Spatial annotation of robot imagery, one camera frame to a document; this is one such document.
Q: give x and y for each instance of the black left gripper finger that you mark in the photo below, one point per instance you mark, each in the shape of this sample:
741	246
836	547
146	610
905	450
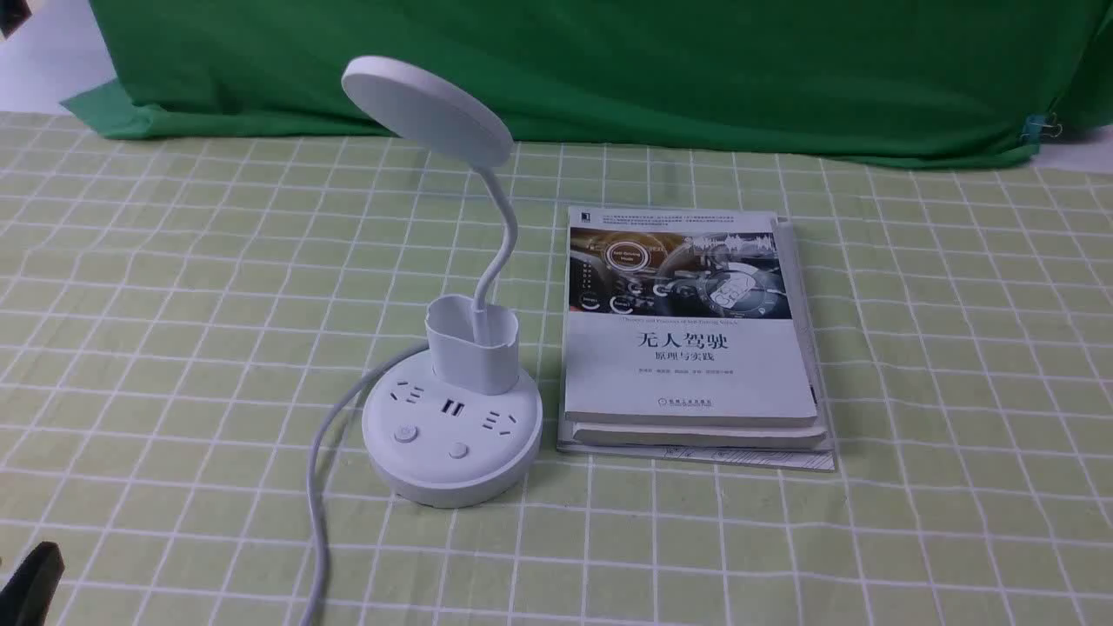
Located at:
27	597

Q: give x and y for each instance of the white desk lamp with sockets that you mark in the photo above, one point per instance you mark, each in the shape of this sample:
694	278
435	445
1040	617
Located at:
456	421

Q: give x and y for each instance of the green checked tablecloth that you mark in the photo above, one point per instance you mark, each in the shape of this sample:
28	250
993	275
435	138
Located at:
178	318

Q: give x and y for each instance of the green backdrop cloth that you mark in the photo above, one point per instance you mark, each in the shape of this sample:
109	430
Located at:
903	84

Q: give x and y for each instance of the teal binder clip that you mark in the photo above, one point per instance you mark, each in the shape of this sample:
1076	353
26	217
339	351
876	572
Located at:
1039	128

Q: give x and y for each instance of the thin bottom booklet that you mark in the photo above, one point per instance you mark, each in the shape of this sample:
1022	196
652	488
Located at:
783	459

